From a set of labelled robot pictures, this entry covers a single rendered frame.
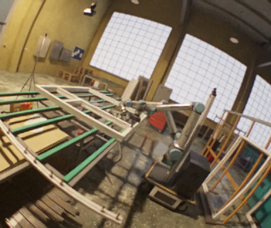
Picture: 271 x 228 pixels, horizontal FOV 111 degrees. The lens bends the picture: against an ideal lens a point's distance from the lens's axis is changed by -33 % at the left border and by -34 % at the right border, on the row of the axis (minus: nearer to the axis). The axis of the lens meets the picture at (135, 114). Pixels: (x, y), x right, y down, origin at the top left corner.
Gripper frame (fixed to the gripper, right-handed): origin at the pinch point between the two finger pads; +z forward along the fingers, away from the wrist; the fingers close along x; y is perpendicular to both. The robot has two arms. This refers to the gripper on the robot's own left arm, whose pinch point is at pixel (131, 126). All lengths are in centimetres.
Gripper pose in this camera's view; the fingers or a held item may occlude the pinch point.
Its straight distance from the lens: 172.6
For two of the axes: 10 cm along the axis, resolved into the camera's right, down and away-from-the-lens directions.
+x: 8.9, 4.3, -1.6
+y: -2.4, 1.3, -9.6
